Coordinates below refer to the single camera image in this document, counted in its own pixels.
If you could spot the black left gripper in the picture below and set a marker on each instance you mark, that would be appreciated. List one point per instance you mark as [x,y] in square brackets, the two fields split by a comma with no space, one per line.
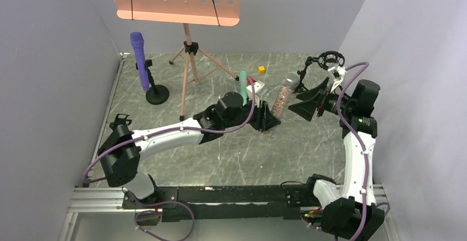
[258,114]

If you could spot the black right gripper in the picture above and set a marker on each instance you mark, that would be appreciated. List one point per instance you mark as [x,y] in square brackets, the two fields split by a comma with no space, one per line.
[322,100]

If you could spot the black round-base microphone stand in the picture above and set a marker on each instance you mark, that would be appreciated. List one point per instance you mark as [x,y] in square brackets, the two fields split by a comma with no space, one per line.
[157,94]

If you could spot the purple microphone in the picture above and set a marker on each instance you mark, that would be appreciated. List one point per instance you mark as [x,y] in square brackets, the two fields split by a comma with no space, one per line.
[137,43]

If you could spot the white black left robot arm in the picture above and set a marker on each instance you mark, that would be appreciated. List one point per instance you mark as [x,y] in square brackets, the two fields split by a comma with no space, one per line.
[122,153]

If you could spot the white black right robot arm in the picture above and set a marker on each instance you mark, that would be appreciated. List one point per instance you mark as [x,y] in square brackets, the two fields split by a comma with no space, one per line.
[350,212]

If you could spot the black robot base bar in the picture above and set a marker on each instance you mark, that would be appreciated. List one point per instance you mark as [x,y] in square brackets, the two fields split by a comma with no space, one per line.
[287,201]

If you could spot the pink music stand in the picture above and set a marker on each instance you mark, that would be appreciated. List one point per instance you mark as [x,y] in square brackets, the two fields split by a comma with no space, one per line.
[200,12]

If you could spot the black clip stand at left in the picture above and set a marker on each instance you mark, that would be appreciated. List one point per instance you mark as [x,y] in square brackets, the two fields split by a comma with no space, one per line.
[120,119]

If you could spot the teal green microphone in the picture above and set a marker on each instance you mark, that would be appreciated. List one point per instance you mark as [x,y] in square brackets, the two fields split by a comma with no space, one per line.
[243,86]

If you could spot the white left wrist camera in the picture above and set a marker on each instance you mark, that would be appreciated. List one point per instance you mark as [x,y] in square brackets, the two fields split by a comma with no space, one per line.
[256,90]

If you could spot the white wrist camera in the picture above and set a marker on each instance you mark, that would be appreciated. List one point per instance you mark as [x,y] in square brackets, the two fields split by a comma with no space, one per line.
[256,90]
[338,73]

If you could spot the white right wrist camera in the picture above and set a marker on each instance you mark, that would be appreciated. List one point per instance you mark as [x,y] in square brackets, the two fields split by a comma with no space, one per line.
[338,73]

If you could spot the black tripod shock-mount stand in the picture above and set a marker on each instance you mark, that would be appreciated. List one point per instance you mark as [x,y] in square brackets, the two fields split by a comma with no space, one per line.
[322,61]

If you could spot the aluminium table edge rail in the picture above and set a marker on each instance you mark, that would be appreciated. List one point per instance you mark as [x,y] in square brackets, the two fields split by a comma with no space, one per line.
[109,103]

